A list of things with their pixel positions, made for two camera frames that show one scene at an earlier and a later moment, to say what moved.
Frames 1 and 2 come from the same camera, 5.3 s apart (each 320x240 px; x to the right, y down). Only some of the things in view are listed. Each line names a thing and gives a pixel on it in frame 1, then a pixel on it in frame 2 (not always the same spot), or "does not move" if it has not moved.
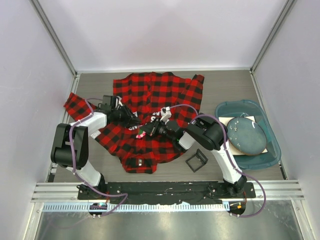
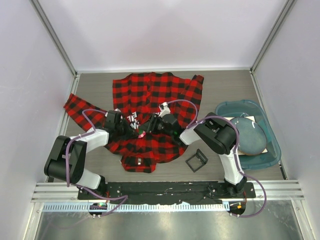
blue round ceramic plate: x=246 y=136 does not move
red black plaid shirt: x=159 y=102 does not move
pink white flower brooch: x=140 y=135 does not move
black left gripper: x=130 y=120 → x=131 y=133
